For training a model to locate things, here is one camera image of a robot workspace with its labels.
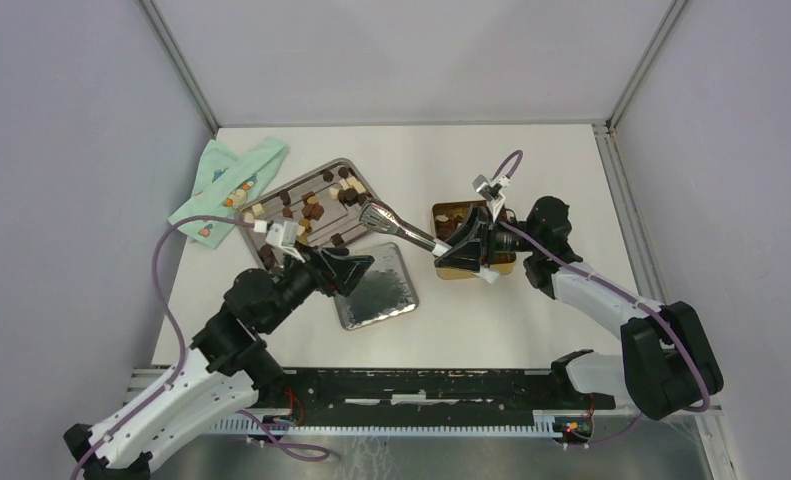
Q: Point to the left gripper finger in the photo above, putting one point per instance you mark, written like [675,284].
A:
[324,255]
[346,272]

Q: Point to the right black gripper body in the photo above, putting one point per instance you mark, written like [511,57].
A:
[496,238]

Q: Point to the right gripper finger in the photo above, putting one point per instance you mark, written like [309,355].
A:
[473,230]
[465,256]

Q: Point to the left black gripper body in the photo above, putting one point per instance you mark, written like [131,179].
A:
[322,279]

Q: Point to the steel tray with rack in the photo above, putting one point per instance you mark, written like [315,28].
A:
[325,203]

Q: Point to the metal serving tongs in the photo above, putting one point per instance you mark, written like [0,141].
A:
[378,217]

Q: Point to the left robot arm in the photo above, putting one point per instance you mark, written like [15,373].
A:
[222,370]

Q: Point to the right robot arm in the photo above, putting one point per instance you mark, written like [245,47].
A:
[666,363]

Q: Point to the small square steel tray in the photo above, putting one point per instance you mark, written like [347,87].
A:
[385,291]

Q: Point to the green printed cloth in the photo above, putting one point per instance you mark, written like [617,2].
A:
[225,181]

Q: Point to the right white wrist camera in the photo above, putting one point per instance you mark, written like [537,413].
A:
[492,191]

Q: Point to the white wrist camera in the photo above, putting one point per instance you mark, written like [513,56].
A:
[492,191]
[280,234]

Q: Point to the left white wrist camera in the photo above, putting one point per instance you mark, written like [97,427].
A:
[280,234]

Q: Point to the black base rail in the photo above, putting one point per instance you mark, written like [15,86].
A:
[331,397]

